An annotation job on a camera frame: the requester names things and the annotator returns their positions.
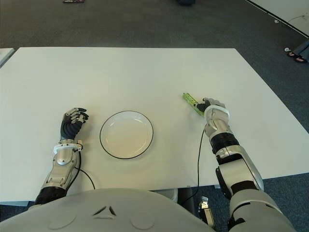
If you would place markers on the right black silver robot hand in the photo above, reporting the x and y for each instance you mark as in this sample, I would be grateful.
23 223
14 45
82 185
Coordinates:
212 102

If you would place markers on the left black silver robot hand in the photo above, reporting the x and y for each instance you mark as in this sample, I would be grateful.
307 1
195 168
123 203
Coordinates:
70 126

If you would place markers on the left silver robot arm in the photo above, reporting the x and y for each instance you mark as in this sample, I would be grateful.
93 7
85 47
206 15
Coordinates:
61 158

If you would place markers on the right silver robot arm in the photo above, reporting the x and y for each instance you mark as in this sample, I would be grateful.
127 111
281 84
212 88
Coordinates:
241 169

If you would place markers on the white plate with black rim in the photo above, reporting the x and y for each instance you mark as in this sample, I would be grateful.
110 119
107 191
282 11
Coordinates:
126 135

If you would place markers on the small white floor object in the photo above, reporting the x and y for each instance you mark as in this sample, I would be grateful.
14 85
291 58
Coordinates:
287 49

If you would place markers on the person's sandalled foot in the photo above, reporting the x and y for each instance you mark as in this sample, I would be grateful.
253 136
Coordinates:
292 53
299 59

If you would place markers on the grey robot torso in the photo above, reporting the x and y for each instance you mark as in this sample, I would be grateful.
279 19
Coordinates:
108 212

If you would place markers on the person's jeans leg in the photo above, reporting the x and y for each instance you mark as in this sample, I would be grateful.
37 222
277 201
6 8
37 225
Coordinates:
303 48

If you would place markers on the metal bracket under table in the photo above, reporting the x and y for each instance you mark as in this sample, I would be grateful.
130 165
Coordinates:
205 210

